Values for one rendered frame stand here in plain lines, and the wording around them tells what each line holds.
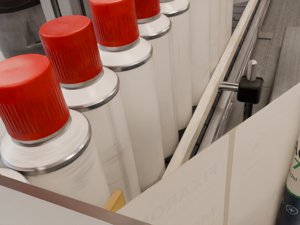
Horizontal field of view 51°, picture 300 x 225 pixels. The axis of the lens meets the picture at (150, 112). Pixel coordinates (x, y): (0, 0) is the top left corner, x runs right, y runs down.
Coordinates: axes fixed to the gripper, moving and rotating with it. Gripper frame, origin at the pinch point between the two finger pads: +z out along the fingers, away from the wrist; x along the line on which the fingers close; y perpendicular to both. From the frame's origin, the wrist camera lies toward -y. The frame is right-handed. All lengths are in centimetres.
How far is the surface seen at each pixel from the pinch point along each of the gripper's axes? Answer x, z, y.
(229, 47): -7.2, 6.4, 4.2
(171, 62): -29.9, 9.2, 2.6
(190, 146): -26.4, 18.0, 4.8
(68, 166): -45.9, 14.8, 3.2
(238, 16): 12.9, -1.1, 1.7
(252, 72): -16.8, 9.5, 9.1
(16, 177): -48, 15, 2
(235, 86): -15.3, 11.7, 7.2
